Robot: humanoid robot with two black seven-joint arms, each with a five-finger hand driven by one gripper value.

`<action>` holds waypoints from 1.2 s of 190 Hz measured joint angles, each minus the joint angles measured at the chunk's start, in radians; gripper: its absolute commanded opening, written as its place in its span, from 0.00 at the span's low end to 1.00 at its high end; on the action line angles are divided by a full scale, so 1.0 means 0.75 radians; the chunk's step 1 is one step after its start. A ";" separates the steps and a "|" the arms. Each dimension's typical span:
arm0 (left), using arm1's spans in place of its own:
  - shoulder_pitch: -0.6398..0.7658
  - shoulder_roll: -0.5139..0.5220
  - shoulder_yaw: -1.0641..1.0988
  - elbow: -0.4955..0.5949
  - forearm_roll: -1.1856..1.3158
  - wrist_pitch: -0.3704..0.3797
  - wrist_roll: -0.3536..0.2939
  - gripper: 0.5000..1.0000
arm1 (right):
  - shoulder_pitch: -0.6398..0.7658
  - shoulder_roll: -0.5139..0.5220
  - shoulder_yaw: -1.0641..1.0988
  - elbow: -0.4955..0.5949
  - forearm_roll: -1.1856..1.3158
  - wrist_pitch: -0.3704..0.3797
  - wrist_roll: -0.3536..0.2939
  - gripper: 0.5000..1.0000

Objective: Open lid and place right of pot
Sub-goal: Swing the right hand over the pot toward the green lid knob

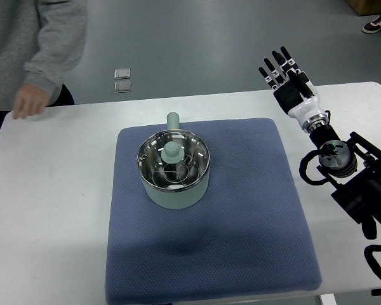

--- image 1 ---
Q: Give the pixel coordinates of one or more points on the brown cardboard box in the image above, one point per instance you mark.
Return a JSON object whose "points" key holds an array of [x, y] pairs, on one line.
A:
{"points": [[365, 7]]}

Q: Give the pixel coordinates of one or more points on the upper metal floor plate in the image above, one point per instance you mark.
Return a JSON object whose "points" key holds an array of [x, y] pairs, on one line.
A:
{"points": [[122, 73]]}

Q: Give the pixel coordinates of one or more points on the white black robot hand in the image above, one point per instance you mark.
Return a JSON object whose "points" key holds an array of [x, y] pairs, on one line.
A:
{"points": [[292, 96]]}

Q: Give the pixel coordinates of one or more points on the person's bare hand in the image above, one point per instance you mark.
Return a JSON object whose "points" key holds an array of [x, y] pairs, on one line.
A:
{"points": [[29, 101]]}

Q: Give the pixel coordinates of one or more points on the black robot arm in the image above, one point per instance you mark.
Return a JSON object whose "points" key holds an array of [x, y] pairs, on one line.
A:
{"points": [[352, 166]]}

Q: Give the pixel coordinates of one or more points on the blue textured cloth mat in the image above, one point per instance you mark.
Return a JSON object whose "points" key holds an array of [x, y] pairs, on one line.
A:
{"points": [[246, 236]]}

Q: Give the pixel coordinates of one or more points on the grey sweatshirt forearm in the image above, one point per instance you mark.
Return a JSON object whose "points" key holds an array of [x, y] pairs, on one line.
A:
{"points": [[60, 41]]}

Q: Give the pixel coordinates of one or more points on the pale green metal pot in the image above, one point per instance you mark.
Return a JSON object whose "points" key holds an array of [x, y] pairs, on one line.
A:
{"points": [[181, 199]]}

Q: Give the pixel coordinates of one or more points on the red white sneaker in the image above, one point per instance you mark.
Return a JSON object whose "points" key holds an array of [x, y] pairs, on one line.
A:
{"points": [[372, 27]]}

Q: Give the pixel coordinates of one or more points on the glass lid with green knob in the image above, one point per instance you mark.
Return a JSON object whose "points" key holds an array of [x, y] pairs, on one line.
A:
{"points": [[173, 161]]}

